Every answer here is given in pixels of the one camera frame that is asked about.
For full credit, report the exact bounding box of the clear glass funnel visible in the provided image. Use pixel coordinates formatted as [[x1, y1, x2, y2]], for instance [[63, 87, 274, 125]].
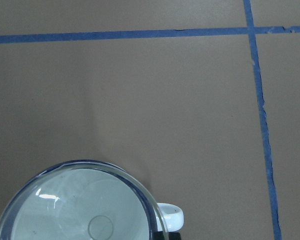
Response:
[[0, 161, 169, 240]]

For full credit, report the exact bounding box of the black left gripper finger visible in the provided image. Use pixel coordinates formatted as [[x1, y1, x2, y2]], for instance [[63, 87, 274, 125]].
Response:
[[155, 231, 181, 240]]

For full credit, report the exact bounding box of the white enamel cup blue rim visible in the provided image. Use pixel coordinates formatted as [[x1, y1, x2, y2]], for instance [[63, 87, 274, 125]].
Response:
[[0, 158, 185, 240]]

